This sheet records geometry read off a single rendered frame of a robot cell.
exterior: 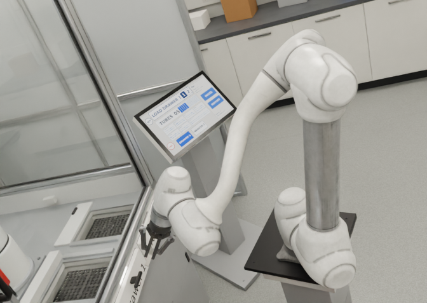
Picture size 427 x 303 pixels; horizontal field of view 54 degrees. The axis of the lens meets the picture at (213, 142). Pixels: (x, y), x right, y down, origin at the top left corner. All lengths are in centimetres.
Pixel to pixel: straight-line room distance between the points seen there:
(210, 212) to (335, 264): 42
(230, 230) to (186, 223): 154
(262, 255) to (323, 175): 61
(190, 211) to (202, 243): 10
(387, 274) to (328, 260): 128
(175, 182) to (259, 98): 35
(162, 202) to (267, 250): 60
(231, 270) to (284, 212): 130
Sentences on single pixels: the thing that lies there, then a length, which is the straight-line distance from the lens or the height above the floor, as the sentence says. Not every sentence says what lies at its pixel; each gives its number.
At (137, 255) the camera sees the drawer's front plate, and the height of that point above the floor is 92.
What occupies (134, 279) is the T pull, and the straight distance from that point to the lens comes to 168.
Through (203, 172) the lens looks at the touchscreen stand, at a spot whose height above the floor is 70.
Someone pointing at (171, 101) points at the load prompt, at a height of 116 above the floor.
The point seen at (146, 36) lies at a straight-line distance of 282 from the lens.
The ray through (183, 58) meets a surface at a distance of 281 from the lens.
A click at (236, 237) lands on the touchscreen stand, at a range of 282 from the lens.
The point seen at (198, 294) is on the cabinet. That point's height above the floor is 25.
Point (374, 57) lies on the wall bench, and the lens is 421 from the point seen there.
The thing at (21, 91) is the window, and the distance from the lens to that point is 138.
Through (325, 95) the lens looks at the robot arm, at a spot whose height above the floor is 154.
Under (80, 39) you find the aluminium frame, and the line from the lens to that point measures 172.
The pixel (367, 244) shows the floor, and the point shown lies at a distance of 277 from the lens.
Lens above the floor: 202
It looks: 29 degrees down
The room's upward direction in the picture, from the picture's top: 20 degrees counter-clockwise
